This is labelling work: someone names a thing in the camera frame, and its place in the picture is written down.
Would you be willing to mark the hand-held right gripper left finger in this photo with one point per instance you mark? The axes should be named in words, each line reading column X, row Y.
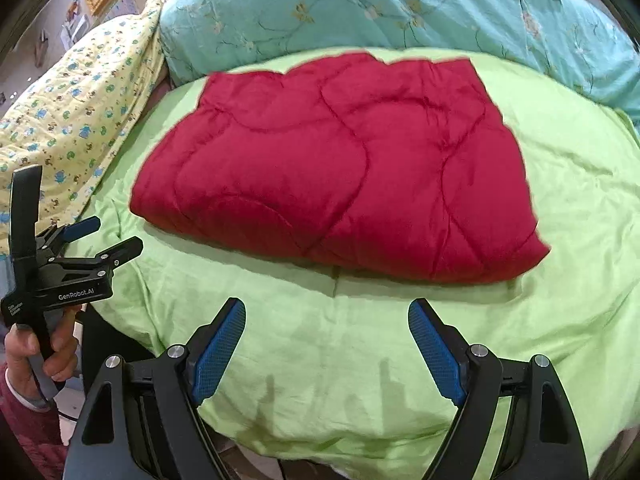
column 220, row 345

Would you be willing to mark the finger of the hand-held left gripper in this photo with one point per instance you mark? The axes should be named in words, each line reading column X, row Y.
column 82, row 227
column 120, row 251

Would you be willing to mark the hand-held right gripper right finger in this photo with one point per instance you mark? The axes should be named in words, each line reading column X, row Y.
column 432, row 345

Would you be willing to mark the red puffer jacket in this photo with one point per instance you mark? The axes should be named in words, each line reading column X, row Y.
column 340, row 170

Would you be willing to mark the person's left hand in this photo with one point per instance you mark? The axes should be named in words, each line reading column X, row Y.
column 62, row 350

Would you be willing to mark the light green blanket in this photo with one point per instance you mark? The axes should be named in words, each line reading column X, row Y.
column 500, row 335

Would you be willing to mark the yellow patterned pillow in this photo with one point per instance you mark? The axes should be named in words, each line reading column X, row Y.
column 75, row 120

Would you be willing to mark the turquoise floral quilt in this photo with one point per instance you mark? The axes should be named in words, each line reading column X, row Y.
column 350, row 5

